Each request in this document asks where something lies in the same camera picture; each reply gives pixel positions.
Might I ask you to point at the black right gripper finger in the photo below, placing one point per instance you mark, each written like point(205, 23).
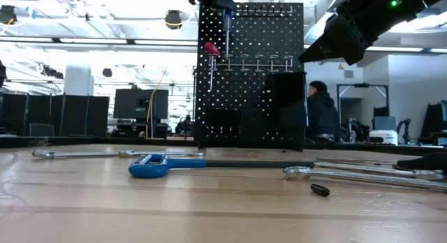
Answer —
point(342, 37)
point(335, 58)

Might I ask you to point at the black aluminium rig frame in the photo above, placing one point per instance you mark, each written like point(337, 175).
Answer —
point(87, 141)

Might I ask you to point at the person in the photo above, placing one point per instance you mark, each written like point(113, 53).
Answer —
point(321, 114)

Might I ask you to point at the black round ceiling fixture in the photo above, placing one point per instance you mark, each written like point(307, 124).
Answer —
point(107, 72)

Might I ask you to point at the dark monitor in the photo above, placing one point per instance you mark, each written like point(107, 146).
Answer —
point(433, 121)

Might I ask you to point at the large black pegboard bin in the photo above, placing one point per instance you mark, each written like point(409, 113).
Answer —
point(223, 122)

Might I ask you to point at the black partition screens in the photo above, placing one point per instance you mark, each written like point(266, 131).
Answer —
point(52, 114)

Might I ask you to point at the white multi-hook rail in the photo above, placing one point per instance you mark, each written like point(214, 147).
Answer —
point(265, 9)

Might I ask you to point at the grey office chair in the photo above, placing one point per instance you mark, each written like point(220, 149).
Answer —
point(42, 130)

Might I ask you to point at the small black peg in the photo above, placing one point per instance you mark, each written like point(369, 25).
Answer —
point(319, 190)

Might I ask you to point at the white desktop device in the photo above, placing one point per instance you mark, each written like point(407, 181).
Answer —
point(383, 137)

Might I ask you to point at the small black robot arm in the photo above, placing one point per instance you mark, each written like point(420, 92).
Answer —
point(405, 129)

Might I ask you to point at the black monitor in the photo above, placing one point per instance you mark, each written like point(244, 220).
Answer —
point(139, 103)

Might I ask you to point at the laptop screen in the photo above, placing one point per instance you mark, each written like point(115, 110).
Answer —
point(384, 123)

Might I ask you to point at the white column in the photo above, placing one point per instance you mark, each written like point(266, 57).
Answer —
point(78, 80)

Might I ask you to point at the black perforated pegboard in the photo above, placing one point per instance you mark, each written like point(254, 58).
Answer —
point(244, 96)

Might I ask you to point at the black metal stand frame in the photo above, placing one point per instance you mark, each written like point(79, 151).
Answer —
point(363, 85)

